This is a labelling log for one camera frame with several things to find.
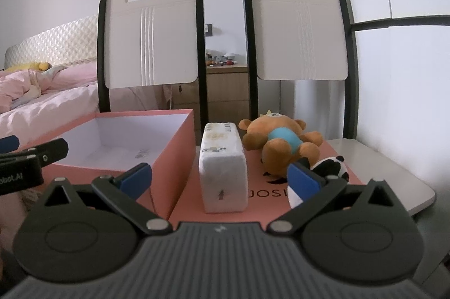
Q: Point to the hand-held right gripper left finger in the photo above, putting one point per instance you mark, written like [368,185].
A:
[135,177]

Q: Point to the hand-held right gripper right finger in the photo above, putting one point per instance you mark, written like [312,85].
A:
[304,179]

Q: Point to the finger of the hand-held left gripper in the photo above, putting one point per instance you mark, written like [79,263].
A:
[49,149]
[8,143]

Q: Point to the brown teddy bear plush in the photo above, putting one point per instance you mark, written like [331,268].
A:
[276,158]

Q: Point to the pink cardboard box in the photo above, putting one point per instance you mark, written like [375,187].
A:
[116,137]

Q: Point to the white desktop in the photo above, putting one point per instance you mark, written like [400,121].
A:
[386,172]

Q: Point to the panda plush toy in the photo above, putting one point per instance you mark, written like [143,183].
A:
[335,165]

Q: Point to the flat pink box lid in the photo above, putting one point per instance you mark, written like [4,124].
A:
[258,211]

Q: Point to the pink duvet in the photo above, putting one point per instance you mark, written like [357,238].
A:
[21,84]

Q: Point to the pale blue cloth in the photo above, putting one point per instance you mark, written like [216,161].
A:
[54,71]

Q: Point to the white tissue pack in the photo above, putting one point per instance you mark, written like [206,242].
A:
[223,172]

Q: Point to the yellow plush toy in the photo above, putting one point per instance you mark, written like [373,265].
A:
[40,66]

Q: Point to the white quilted headboard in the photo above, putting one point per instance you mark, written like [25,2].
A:
[52,42]

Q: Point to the wooden nightstand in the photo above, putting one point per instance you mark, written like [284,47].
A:
[226,91]

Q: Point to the group of small trinkets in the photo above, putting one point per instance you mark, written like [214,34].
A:
[225,59]

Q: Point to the white chair with black frame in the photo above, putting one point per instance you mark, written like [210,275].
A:
[151,38]
[298,38]

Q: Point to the wall socket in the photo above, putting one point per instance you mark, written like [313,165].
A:
[208,30]

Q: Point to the dark wardrobe rail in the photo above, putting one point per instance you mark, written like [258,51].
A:
[404,21]

